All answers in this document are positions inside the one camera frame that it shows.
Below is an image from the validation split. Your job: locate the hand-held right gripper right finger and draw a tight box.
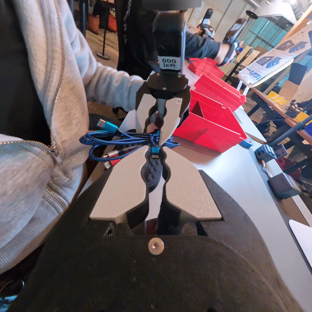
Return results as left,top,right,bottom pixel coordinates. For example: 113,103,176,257
157,147,223,235

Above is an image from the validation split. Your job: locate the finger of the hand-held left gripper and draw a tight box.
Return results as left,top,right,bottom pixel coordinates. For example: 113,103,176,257
135,93,157,134
158,98,183,146

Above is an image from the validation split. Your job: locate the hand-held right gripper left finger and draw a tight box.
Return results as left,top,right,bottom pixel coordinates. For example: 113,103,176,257
89,146,149,229

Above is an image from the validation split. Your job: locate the red braided cable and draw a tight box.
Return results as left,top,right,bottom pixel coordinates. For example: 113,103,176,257
104,158,122,169

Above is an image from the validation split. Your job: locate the blue braided cable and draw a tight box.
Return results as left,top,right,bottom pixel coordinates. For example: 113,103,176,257
79,129,181,162

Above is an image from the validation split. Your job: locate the red plastic bin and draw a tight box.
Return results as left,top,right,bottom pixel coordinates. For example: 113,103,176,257
188,57,225,79
194,74,247,111
173,90,248,153

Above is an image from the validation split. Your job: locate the grey braided cable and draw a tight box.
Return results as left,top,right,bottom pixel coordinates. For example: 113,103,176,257
104,145,149,159

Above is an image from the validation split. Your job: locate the person's left forearm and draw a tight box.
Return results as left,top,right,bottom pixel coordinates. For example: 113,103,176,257
82,61,147,112

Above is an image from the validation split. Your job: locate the person's left hand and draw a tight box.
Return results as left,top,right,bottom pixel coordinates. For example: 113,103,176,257
147,111,164,133

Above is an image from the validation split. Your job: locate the person's right hand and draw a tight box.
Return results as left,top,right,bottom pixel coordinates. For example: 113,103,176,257
146,218,159,235

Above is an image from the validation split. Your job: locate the dark foam pad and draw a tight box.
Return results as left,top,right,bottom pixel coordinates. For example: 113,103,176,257
89,113,164,193

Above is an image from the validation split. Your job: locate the blue tape roll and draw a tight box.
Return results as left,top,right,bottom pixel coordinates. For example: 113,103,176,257
239,135,254,149

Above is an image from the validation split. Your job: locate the small blue-grey device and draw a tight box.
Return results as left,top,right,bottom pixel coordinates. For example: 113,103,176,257
255,144,277,163

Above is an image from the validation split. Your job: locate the grey charger box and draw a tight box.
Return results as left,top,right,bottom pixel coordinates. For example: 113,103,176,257
268,173,303,200

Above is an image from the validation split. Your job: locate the yellow storage bin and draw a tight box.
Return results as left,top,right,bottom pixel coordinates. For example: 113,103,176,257
267,91,288,106

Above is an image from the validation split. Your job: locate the wooden workbench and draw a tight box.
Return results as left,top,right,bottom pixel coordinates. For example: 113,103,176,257
251,86,312,145

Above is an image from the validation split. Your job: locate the instruction poster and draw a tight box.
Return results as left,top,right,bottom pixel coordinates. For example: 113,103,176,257
238,23,312,88

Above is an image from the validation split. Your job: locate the white poster stand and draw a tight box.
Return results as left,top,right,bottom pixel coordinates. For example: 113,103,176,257
288,219,312,267

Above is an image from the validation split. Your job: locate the person's black shirt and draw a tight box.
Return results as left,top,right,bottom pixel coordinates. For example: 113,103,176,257
0,0,53,144

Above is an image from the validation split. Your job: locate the black stanchion post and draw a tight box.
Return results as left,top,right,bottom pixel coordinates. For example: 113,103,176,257
96,0,110,60

